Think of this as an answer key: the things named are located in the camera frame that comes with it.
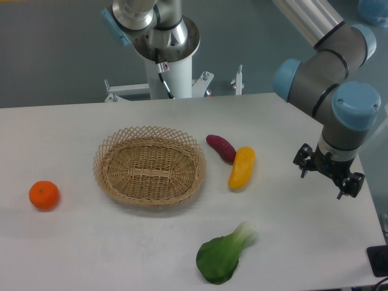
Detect black cable on pedestal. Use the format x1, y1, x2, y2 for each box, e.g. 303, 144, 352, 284
154, 47, 176, 99

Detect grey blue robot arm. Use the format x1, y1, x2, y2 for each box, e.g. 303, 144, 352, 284
101, 1, 381, 197

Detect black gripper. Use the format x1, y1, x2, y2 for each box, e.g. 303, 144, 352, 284
293, 143, 365, 199

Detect green bok choy vegetable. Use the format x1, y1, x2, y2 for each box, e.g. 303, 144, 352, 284
196, 221, 257, 285

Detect orange tangerine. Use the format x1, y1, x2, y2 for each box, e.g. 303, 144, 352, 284
28, 181, 60, 210

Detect black device at table edge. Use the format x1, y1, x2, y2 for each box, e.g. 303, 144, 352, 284
366, 245, 387, 278

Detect yellow mango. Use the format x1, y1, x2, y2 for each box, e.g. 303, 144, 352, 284
228, 146, 256, 191

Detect purple sweet potato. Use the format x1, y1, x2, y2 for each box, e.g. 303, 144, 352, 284
206, 135, 236, 164

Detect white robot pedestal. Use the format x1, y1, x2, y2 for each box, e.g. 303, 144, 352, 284
104, 15, 246, 102

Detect woven wicker basket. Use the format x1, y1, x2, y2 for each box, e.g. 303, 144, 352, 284
93, 126, 206, 207

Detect blue object in corner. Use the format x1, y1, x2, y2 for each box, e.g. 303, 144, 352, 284
358, 0, 387, 28

